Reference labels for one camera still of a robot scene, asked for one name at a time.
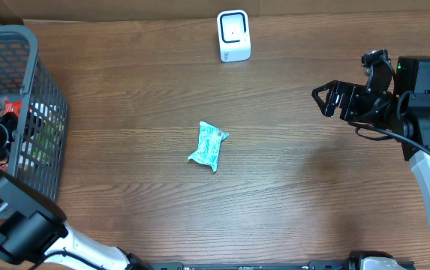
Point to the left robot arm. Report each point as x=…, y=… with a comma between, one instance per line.
x=33, y=228

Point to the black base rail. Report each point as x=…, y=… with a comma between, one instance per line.
x=357, y=259

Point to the grey plastic shopping basket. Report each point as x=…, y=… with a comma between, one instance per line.
x=23, y=77

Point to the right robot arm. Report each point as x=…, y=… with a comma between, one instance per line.
x=395, y=103

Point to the green yellow snack packet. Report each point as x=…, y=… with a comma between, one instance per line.
x=46, y=145

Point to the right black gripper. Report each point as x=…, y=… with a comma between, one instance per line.
x=350, y=94

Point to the mint green wipes packet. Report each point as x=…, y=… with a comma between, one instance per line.
x=209, y=145

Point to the red spaghetti packet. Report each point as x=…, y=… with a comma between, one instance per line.
x=12, y=108

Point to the white barcode scanner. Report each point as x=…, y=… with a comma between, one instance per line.
x=234, y=37

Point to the white Pantene conditioner tube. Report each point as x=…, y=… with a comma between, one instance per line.
x=41, y=111

